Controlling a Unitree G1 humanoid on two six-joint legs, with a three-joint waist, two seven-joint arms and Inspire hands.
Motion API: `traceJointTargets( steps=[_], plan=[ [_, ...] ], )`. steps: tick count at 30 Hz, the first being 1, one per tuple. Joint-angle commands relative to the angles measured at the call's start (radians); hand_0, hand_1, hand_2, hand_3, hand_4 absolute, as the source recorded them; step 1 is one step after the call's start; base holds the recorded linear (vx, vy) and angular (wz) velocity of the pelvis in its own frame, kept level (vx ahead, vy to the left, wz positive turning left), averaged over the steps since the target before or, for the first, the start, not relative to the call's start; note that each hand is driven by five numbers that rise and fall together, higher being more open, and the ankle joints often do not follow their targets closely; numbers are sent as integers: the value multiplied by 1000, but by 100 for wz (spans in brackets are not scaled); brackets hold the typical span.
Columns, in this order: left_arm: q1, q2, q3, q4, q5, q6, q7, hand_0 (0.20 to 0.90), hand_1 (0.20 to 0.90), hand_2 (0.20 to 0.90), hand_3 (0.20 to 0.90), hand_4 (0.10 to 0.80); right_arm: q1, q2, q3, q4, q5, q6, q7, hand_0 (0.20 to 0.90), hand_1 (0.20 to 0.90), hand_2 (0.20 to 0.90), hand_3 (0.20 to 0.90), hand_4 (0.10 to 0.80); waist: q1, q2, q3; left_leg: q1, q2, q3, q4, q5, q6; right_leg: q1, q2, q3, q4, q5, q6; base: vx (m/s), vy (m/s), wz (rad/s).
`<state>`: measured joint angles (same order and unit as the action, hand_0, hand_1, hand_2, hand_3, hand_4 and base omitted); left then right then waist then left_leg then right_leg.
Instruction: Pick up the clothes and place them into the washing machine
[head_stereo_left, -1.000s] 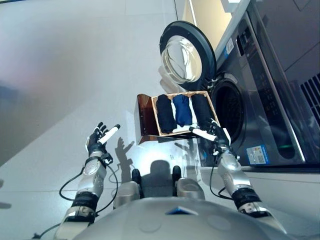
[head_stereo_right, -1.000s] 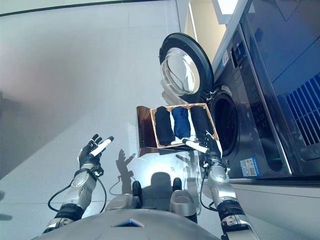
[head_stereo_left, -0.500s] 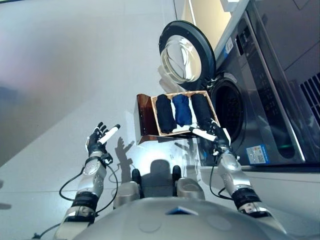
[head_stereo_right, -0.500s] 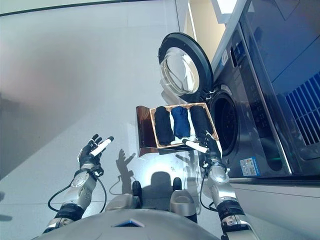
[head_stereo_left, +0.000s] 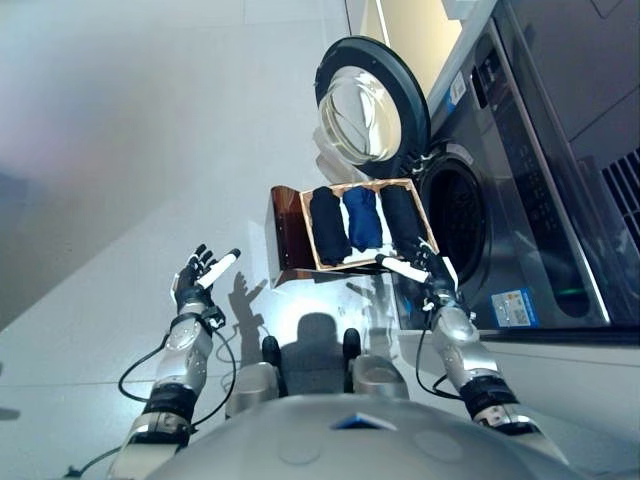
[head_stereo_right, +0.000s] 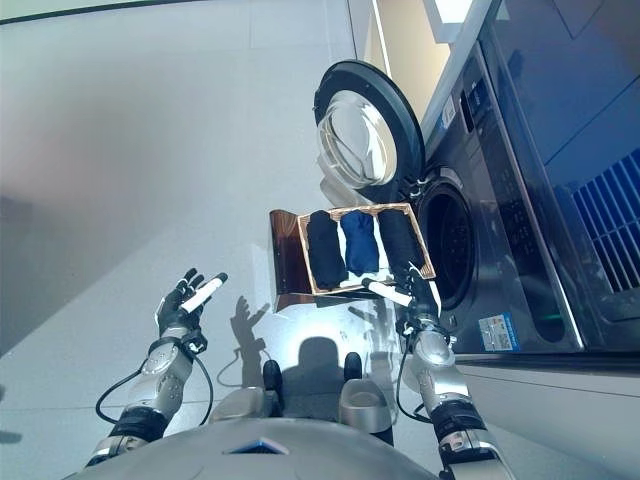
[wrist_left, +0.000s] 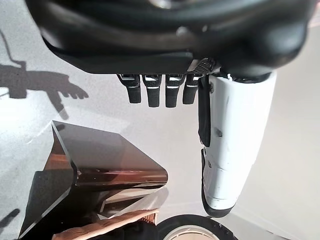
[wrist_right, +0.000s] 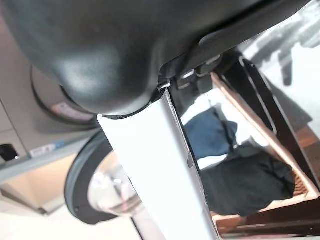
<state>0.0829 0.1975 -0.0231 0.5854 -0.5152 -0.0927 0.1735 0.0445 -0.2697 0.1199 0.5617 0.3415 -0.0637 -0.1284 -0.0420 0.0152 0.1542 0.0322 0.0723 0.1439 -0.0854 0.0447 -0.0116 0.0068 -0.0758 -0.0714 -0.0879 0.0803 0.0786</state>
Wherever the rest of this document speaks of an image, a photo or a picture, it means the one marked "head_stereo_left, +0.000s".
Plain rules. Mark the robot leg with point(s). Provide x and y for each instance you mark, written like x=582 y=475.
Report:
x=372 y=367
x=260 y=375

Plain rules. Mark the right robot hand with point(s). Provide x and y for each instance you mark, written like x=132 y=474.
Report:
x=425 y=265

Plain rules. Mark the right robot leg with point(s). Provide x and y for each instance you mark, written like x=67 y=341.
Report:
x=372 y=367

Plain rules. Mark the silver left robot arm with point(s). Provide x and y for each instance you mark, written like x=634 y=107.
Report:
x=180 y=360

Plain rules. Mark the blue rolled garment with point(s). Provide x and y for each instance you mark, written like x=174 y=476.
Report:
x=362 y=220

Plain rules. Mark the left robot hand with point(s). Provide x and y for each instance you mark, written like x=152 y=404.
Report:
x=200 y=274

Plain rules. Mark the grey washing machine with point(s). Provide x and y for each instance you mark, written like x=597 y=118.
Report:
x=525 y=190

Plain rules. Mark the brown wooden box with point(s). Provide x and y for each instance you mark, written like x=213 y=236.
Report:
x=345 y=227

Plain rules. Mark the blue white small sticker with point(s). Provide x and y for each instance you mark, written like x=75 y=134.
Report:
x=457 y=91

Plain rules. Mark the left robot leg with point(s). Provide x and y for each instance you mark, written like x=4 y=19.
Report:
x=260 y=375

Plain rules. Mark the long black rolled garment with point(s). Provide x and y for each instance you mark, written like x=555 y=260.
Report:
x=402 y=217

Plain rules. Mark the round washing machine door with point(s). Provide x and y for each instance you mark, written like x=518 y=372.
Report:
x=372 y=102

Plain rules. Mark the silver robot torso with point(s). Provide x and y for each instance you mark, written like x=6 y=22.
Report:
x=370 y=440

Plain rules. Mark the blue energy label sticker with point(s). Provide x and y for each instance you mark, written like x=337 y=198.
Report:
x=515 y=310

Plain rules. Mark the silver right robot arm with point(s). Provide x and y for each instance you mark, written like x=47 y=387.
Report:
x=475 y=365

